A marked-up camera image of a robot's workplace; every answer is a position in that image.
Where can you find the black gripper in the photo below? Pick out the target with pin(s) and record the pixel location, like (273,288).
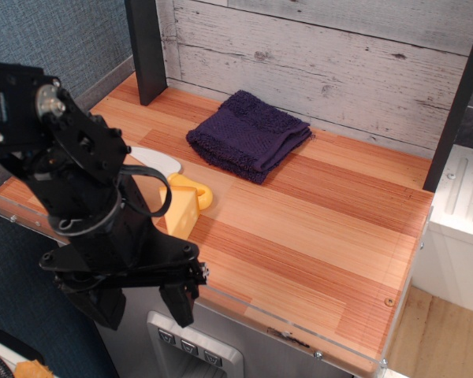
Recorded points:
(113,243)

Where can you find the yellow toy cheese wedge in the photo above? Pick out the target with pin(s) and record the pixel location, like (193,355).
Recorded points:
(183,212)

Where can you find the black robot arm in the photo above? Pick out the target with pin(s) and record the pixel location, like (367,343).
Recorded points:
(74,163)

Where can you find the dark blue folded cloth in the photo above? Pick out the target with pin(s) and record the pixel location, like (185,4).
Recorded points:
(248,137)

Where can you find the silver dispenser panel with buttons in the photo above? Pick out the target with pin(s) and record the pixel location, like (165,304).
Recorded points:
(186,352)

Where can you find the orange sponge object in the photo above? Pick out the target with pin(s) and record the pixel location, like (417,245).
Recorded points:
(32,369)

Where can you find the clear acrylic table guard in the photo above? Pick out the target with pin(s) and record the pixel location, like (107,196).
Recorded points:
(329,269)

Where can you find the white toy sink unit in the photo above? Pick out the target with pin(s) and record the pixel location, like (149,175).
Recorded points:
(444,264)

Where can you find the toy knife with yellow handle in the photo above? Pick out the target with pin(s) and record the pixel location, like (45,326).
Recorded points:
(171,169)

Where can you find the black vertical post left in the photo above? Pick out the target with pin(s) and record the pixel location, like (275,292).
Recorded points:
(146,42)

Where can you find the black vertical post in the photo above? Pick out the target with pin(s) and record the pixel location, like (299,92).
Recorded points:
(146,42)
(451,128)

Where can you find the black vertical post right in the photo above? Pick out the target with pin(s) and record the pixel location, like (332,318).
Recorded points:
(451,128)

